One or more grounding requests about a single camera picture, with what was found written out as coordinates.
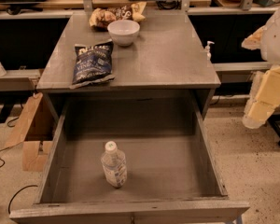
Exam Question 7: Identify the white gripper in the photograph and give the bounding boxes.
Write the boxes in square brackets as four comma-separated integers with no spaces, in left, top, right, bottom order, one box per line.
[241,26,280,129]

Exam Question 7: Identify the clear plastic bottle white cap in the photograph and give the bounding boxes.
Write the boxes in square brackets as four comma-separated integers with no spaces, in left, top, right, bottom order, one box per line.
[101,141,127,189]

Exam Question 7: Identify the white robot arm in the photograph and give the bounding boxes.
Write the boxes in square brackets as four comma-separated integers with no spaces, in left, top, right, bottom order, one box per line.
[242,7,280,129]

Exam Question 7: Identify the white pump dispenser bottle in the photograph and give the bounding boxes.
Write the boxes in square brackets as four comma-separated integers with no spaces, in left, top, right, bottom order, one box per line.
[204,41,215,61]

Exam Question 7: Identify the grey cabinet counter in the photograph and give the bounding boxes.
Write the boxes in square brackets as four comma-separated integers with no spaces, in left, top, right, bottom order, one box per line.
[37,10,220,115]

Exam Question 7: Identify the open grey top drawer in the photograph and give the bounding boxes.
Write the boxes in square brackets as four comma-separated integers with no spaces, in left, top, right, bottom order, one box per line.
[10,91,249,224]

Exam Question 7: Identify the black stand leg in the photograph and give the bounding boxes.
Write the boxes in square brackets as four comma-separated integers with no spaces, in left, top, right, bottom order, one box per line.
[267,113,280,147]

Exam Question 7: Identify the white ceramic bowl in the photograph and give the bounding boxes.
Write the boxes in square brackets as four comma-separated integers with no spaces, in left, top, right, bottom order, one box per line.
[107,20,140,47]

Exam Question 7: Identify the brown yellow snack bag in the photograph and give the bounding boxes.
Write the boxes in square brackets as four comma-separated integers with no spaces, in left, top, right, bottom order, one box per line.
[89,2,147,30]

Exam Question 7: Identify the blue chip bag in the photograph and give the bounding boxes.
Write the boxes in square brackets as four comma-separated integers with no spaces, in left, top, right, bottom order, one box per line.
[70,39,115,89]

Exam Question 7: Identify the cardboard box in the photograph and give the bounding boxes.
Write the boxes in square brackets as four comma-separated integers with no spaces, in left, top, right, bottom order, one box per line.
[5,92,55,172]

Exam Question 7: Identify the black floor cable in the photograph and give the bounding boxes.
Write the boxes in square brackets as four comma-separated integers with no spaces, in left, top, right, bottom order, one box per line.
[0,117,39,215]

